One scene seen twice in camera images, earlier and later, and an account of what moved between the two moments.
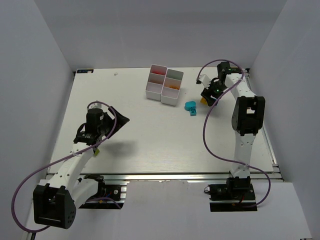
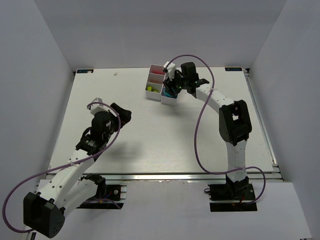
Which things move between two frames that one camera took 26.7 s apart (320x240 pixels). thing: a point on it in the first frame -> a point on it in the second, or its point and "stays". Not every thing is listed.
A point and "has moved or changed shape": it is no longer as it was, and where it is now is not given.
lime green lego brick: (97, 152) has moved or changed shape
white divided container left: (155, 81) stays
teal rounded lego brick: (189, 105) -> (165, 94)
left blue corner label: (85, 71) stays
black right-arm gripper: (207, 94) -> (171, 84)
